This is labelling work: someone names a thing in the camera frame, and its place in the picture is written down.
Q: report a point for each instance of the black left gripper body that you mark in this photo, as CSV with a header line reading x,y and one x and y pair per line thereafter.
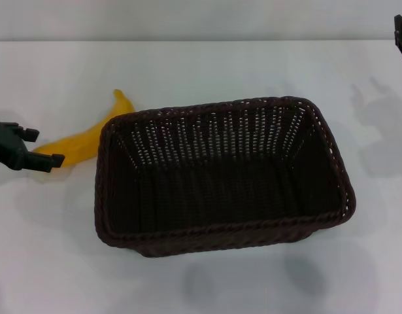
x,y
4,144

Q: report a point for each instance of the dark brown woven basket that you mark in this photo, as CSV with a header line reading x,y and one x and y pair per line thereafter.
x,y
220,189

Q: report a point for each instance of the yellow banana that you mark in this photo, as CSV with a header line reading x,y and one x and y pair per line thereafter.
x,y
79,144

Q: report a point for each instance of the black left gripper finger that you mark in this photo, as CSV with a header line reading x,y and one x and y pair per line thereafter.
x,y
43,162
27,134

